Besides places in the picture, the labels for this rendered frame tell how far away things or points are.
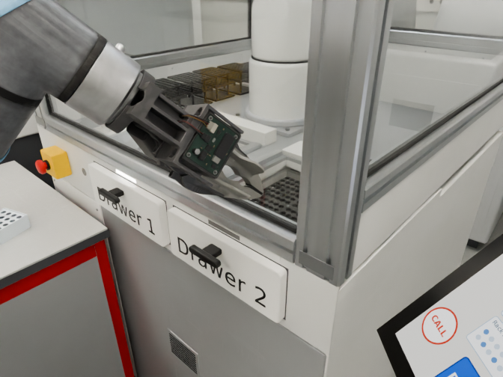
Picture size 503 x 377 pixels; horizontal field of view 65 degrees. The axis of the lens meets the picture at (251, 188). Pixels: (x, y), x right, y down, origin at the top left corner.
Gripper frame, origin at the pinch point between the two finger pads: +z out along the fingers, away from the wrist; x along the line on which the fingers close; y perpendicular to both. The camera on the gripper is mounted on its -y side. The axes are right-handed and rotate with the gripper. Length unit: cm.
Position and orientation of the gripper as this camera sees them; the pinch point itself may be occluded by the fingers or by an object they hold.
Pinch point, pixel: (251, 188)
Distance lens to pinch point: 53.1
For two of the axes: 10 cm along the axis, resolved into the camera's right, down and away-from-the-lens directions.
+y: 5.1, 1.4, -8.5
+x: 4.8, -8.6, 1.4
